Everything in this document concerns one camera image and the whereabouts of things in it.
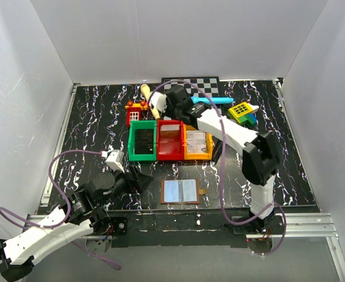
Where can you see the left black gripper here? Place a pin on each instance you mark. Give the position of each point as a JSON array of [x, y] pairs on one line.
[[135, 178]]

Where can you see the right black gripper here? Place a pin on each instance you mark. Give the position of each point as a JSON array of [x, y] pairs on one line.
[[166, 112]]

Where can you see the brown leather card holder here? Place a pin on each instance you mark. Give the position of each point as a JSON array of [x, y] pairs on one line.
[[181, 191]]

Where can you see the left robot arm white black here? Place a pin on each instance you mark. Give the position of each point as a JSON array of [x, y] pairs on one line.
[[83, 214]]

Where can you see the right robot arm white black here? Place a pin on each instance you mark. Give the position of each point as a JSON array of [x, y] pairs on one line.
[[259, 153]]

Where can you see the card stack in red bin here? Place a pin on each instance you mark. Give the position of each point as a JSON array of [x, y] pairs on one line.
[[169, 130]]

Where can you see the cards in yellow bin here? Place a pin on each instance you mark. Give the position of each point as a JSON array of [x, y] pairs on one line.
[[196, 141]]

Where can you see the black card in green bin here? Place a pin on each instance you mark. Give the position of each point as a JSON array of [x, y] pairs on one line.
[[144, 142]]

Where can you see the checkered chess board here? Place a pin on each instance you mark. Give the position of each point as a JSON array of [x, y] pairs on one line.
[[196, 86]]

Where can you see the beige toy microphone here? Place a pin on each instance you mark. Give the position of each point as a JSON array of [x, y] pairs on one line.
[[146, 92]]

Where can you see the blue toy microphone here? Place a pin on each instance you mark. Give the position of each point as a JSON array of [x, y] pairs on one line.
[[215, 100]]

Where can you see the red plastic bin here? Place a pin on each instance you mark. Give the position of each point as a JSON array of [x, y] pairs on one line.
[[170, 157]]

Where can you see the yellow plastic bin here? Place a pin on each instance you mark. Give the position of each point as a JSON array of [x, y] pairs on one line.
[[198, 156]]

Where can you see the red toy block house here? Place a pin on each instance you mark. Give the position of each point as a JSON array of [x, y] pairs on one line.
[[134, 111]]

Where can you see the green plastic bin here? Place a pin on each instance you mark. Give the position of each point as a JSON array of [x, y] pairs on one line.
[[141, 124]]

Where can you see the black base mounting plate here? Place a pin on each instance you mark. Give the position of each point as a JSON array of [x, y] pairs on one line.
[[181, 227]]

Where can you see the black silver microphone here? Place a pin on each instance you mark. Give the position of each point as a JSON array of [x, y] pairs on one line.
[[217, 151]]

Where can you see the yellow green block toy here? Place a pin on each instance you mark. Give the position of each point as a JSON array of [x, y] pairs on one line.
[[244, 114]]

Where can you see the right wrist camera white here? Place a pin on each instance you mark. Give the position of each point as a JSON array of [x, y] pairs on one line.
[[158, 101]]

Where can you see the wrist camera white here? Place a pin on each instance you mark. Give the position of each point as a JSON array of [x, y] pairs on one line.
[[114, 160], [158, 101]]

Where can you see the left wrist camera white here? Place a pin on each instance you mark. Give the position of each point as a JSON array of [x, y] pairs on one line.
[[114, 160]]

